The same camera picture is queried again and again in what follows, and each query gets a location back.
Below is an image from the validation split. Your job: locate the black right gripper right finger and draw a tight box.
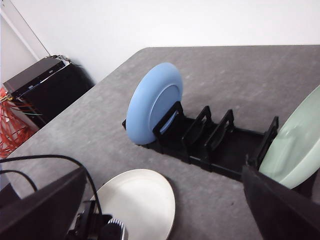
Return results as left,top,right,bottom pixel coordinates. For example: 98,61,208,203
242,166,320,240

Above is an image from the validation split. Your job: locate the white plate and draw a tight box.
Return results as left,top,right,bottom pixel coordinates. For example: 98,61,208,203
98,168,176,240

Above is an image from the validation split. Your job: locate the green plate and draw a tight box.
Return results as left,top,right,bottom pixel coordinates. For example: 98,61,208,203
258,85,320,189

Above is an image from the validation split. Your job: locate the black plate rack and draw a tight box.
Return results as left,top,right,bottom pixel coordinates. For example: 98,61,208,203
122,101,279,180

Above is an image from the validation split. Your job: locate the blue plate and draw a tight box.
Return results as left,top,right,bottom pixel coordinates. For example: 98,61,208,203
125,63,184,145

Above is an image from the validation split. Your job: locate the black device with striped knob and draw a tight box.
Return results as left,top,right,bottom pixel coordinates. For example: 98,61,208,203
65,200,128,240

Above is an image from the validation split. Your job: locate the black cabinet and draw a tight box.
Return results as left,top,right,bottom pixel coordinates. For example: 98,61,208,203
3,55,95,127

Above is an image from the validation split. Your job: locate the black cable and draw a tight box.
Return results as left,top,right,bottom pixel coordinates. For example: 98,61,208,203
0,154,103,214

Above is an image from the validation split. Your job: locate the orange cable bundle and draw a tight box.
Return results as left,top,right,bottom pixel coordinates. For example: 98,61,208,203
0,87,38,158

